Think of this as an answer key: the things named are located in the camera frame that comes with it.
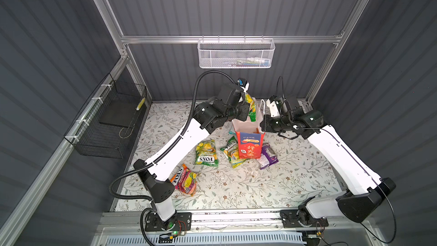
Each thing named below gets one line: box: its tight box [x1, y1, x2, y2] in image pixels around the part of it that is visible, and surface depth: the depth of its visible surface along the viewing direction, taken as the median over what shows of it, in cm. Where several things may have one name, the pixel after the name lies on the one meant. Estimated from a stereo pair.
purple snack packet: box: [256, 142, 279, 170], surface depth 90 cm
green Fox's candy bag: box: [195, 139, 220, 167], surface depth 93 cm
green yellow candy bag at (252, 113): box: [244, 92, 257, 122], surface depth 73 cm
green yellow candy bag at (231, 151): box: [220, 135, 246, 169], surface depth 93 cm
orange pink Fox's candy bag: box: [170, 164, 197, 196], surface depth 82 cm
